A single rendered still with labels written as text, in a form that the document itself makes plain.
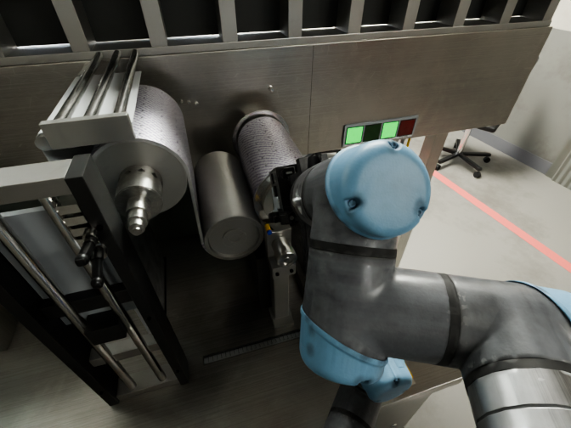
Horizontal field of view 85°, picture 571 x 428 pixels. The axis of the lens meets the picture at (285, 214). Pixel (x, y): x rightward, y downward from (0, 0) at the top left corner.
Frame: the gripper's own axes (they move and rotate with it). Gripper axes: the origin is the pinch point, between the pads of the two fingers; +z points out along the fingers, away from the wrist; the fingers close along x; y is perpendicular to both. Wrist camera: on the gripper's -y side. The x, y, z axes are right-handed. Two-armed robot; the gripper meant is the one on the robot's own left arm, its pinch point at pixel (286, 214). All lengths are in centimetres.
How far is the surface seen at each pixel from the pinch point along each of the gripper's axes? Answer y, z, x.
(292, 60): 35.6, 18.0, -12.5
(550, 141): 11, 164, -288
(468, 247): -54, 130, -155
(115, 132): 15.2, -11.1, 22.9
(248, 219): 0.2, 4.6, 6.6
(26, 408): -30, 19, 57
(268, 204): 2.4, 2.1, 2.6
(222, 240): -3.1, 8.2, 12.3
